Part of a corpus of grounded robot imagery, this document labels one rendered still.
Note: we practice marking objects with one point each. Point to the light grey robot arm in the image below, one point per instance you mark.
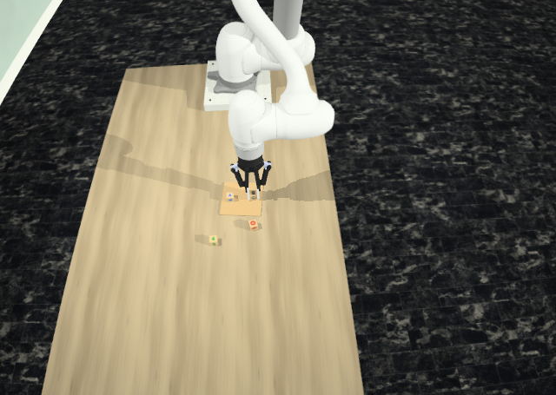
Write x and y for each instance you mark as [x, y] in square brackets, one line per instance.
[299, 114]

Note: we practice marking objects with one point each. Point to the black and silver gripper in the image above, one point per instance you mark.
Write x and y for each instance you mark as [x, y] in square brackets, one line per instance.
[244, 166]

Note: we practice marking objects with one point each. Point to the tan flat mat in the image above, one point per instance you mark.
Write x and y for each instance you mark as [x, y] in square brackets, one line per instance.
[241, 206]

